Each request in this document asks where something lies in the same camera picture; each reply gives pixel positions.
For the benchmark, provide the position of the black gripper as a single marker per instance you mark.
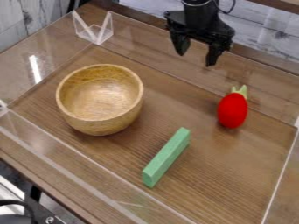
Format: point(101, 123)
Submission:
point(206, 28)

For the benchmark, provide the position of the red plush strawberry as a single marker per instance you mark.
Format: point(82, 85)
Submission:
point(233, 109)

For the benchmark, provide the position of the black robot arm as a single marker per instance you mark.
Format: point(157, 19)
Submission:
point(203, 7)

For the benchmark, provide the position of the wooden bowl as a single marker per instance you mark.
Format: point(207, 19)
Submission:
point(99, 98)

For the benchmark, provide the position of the green rectangular block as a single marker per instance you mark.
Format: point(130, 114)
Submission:
point(166, 157)

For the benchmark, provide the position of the clear acrylic corner bracket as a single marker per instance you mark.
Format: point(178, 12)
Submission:
point(97, 34)

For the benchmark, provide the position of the black table leg bracket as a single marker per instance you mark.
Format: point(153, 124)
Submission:
point(43, 215)

